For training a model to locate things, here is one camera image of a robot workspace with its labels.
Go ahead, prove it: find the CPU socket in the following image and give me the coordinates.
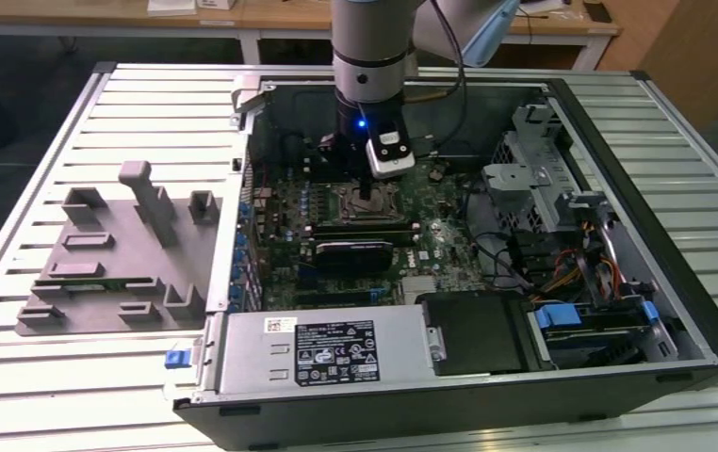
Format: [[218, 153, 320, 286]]
[[331, 181, 409, 225]]

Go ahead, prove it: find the black graphics card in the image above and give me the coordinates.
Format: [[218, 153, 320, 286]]
[[312, 239, 396, 275]]

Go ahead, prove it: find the green motherboard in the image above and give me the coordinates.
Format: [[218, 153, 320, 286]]
[[241, 158, 523, 313]]

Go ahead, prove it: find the silver chipset heatsink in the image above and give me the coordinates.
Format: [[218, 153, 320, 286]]
[[401, 276, 439, 303]]

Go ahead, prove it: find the black expansion slot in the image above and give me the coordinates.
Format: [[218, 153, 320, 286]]
[[296, 290, 372, 306]]

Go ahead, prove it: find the silver drive cage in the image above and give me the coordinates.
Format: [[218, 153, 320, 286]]
[[481, 105, 593, 228]]

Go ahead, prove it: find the black drive connector block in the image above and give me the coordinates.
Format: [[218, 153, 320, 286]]
[[508, 231, 555, 280]]

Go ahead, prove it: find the black plastic shroud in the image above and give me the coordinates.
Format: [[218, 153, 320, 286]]
[[417, 290, 532, 377]]

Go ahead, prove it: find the hard disk in blue carrier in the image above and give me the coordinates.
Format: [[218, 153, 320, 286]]
[[532, 302, 645, 371]]

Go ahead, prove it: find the grey parts rack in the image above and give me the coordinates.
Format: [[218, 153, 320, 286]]
[[12, 159, 225, 336]]

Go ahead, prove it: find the silver power supply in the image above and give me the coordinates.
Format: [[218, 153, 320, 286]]
[[209, 305, 439, 395]]

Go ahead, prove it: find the small black box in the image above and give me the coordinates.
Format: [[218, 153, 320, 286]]
[[583, 0, 615, 23]]

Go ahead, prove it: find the green RAM stick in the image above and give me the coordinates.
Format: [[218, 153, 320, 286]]
[[65, 279, 133, 292]]

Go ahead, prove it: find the wooden desk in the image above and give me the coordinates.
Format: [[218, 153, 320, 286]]
[[0, 0, 624, 67]]

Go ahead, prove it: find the black PC case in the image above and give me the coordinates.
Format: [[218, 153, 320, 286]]
[[172, 70, 718, 448]]

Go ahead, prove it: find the wooden cabinet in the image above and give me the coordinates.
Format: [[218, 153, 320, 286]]
[[599, 0, 718, 131]]

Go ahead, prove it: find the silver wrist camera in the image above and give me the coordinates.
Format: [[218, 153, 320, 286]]
[[363, 120, 417, 179]]

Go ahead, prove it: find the thick black cable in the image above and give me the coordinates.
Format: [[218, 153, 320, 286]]
[[461, 171, 532, 294]]

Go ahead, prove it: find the yellow orange wire bundle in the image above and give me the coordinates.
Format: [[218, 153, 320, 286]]
[[531, 220, 624, 306]]

